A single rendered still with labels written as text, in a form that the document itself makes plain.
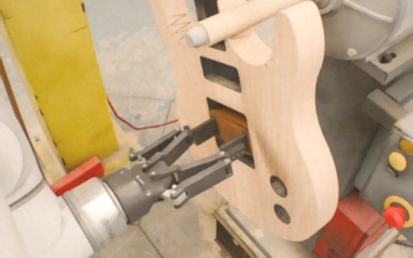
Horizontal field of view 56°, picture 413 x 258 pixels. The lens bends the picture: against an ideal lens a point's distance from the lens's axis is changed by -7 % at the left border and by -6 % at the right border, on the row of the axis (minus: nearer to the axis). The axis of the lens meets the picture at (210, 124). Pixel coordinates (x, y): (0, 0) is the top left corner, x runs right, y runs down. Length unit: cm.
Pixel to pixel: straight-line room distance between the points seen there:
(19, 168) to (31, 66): 104
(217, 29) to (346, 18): 21
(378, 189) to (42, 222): 52
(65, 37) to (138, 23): 133
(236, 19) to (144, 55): 200
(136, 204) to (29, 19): 96
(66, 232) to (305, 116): 33
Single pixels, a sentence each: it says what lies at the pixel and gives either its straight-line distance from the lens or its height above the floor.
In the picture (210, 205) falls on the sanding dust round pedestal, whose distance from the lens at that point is 179.
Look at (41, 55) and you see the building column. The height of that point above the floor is 69.
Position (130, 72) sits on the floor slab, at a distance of 239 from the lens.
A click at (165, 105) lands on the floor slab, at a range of 217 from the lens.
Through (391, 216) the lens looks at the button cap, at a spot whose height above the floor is 99.
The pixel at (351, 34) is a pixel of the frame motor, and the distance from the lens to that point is 63.
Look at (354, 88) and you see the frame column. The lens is 89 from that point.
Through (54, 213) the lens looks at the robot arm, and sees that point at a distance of 53.
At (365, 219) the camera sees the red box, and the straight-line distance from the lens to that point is 113.
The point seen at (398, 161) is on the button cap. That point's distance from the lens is 65.
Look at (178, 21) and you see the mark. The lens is 68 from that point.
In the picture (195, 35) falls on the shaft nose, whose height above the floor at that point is 126.
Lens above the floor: 155
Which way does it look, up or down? 49 degrees down
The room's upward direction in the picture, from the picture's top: straight up
